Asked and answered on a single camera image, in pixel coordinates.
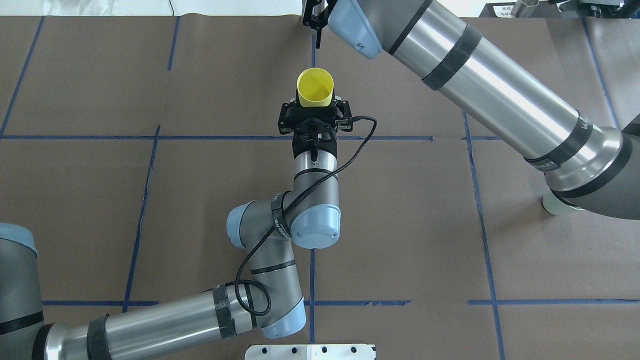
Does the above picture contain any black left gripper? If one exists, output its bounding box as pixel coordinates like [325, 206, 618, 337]
[278, 0, 354, 157]

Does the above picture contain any yellow cup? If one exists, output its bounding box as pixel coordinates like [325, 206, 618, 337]
[295, 67, 335, 108]

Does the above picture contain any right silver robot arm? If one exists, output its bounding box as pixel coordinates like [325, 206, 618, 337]
[302, 0, 640, 220]

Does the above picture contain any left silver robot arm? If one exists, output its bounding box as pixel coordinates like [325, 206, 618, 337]
[1, 89, 354, 360]

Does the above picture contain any green cup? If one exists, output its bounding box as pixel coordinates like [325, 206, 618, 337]
[541, 192, 584, 215]

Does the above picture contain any grey equipment with label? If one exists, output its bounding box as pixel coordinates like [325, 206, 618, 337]
[479, 0, 640, 20]

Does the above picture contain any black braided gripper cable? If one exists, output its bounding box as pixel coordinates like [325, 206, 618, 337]
[235, 116, 378, 317]

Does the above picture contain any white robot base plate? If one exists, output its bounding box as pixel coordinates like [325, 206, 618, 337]
[244, 343, 378, 360]

